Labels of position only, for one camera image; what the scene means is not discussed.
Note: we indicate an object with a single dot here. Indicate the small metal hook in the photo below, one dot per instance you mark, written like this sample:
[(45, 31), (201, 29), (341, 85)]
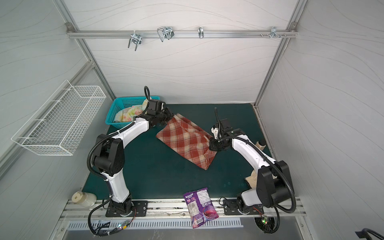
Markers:
[(201, 32)]

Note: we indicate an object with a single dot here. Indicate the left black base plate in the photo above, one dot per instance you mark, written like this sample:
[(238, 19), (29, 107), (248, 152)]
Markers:
[(139, 208)]

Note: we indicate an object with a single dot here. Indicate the horizontal aluminium rail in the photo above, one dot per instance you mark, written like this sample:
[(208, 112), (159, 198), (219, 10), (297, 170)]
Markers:
[(179, 34)]

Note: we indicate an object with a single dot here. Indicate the red plaid skirt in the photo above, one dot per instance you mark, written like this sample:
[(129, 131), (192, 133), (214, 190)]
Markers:
[(188, 140)]

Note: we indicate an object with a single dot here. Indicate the middle metal hook clamp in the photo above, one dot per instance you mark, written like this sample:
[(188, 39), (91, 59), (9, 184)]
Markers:
[(165, 33)]

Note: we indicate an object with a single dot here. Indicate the metal hook clamp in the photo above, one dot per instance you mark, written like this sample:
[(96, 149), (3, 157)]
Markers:
[(135, 40), (165, 33)]

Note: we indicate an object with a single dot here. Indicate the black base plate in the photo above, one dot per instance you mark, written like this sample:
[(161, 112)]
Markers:
[(139, 208), (238, 207)]

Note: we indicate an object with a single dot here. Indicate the purple snack bag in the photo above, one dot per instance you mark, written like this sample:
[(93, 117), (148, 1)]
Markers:
[(200, 207)]

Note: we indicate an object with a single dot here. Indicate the floral yellow skirt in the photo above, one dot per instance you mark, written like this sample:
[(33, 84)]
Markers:
[(128, 114)]

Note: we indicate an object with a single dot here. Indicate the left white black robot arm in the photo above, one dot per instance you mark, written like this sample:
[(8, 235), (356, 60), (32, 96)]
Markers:
[(106, 159)]

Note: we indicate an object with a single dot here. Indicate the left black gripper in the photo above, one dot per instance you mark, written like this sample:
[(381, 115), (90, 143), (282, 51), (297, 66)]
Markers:
[(169, 115)]

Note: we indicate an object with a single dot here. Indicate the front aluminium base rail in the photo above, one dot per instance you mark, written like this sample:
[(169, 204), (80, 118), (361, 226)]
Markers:
[(168, 208)]

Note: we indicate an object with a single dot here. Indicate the beige work glove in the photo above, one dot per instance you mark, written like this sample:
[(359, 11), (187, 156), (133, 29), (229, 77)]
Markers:
[(252, 180)]

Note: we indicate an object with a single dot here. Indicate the white wire basket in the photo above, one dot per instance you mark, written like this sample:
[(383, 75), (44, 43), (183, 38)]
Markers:
[(58, 126)]

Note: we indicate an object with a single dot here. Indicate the small jar black lid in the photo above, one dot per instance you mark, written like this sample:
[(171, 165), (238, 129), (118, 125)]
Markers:
[(261, 144)]

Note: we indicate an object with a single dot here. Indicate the teal plastic basket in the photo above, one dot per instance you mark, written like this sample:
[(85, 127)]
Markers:
[(119, 104)]

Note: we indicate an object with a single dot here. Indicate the left metal hook clamp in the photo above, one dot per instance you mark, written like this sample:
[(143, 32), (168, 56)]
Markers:
[(135, 40)]

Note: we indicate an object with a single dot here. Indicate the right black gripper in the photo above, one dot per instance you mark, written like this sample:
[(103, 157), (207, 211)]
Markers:
[(216, 144)]

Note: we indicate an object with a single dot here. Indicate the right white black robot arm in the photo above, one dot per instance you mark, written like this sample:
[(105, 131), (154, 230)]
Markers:
[(274, 188)]

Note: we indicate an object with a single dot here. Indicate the right metal bracket clamp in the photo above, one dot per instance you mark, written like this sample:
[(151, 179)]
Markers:
[(273, 34)]

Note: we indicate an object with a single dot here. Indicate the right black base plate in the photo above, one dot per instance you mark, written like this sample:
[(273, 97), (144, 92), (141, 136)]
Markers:
[(238, 207)]

